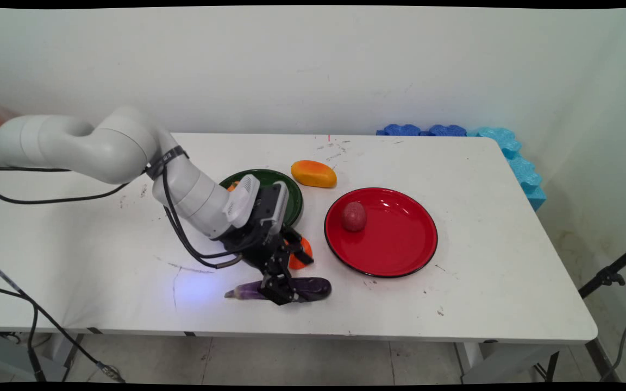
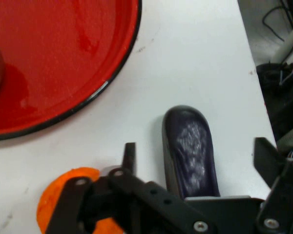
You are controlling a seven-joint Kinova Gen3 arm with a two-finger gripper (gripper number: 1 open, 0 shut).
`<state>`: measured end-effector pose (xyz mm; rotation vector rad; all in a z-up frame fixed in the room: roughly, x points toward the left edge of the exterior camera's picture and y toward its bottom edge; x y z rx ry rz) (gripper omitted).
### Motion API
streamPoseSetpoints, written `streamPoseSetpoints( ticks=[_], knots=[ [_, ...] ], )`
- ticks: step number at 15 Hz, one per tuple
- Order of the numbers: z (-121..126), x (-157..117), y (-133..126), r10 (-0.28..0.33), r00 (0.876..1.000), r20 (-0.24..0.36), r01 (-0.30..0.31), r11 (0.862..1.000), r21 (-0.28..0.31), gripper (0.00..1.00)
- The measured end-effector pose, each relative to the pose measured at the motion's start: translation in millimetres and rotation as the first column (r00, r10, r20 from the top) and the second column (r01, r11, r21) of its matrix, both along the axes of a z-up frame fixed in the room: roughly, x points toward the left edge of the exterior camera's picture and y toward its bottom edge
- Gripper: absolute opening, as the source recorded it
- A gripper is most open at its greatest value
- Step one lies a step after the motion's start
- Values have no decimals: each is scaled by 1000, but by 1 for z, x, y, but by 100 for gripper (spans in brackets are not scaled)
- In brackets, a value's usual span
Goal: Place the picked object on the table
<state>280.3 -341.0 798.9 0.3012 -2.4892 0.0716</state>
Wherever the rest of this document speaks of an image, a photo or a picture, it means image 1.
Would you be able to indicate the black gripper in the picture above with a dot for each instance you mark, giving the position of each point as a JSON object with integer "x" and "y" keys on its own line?
{"x": 256, "y": 244}

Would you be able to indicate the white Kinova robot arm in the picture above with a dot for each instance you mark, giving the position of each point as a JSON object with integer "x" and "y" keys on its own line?
{"x": 112, "y": 144}

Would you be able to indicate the red plate with black rim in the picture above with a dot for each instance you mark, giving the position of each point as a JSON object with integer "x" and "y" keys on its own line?
{"x": 389, "y": 239}

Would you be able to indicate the black tripod stand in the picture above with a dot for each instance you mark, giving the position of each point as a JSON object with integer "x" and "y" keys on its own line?
{"x": 609, "y": 276}

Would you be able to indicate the red round toy fruit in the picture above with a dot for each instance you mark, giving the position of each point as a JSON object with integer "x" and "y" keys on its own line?
{"x": 354, "y": 216}

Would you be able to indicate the wrist camera on white mount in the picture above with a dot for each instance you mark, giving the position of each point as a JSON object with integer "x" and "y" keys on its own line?
{"x": 272, "y": 209}

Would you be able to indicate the light blue foam strip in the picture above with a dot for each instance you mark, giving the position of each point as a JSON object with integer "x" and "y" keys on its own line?
{"x": 520, "y": 169}

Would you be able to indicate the small orange red toy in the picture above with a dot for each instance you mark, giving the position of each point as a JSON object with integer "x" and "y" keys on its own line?
{"x": 232, "y": 185}

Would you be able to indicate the orange yellow toy mango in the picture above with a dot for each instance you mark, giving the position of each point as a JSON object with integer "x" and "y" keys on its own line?
{"x": 314, "y": 174}

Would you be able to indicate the dark green plate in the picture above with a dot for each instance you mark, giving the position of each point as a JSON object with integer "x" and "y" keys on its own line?
{"x": 286, "y": 187}

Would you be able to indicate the black table leg frame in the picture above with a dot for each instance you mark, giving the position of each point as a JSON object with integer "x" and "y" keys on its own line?
{"x": 595, "y": 355}

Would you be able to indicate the dark blue foam block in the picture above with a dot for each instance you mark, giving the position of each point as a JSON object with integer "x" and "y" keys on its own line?
{"x": 446, "y": 130}
{"x": 401, "y": 130}

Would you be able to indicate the purple toy eggplant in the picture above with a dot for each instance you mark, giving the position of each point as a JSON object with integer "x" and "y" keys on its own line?
{"x": 315, "y": 288}

